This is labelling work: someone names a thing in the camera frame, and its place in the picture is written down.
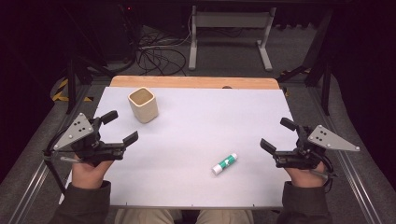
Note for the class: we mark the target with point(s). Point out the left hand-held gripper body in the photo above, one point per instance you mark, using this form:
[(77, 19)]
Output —
[(77, 130)]

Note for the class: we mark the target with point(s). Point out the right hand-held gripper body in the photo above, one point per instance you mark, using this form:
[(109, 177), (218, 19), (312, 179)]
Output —
[(327, 140)]

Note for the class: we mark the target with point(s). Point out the beige square cup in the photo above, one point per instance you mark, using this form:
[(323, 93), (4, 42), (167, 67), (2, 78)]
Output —
[(144, 110)]

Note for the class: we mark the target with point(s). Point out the green and white glue stick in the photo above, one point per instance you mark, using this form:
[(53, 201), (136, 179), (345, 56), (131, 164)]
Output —
[(224, 164)]

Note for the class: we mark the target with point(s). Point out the person's right hand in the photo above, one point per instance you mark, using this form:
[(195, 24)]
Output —
[(306, 178)]

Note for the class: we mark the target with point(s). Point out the person's left hand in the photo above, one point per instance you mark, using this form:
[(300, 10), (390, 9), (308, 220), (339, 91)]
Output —
[(88, 175)]

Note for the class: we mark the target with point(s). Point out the yellow black hazard tape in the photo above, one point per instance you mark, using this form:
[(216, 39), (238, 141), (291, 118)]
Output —
[(60, 91)]

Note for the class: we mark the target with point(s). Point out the black tripod stand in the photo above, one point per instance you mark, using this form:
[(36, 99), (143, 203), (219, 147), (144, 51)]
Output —
[(72, 84)]

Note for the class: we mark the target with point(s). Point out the white table mat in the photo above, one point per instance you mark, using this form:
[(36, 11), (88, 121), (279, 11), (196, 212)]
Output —
[(193, 130)]

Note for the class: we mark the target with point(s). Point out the black metal stand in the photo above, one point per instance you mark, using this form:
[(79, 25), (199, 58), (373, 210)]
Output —
[(320, 68)]

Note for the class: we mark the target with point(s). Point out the wooden table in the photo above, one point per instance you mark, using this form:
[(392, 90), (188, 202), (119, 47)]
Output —
[(186, 82)]

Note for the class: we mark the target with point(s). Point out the person's left leg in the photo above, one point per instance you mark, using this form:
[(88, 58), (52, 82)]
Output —
[(146, 217)]

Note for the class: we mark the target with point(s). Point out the person's leg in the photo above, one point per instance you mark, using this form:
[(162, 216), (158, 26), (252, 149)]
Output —
[(146, 217), (225, 217)]

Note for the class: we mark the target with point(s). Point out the person's right leg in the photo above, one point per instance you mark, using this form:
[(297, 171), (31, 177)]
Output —
[(225, 217)]

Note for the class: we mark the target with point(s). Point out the white metal stand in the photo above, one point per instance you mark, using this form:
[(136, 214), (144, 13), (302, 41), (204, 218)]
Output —
[(230, 20)]

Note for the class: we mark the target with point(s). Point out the metal floor rail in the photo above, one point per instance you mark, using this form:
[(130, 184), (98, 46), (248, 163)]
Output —
[(34, 189), (351, 180)]

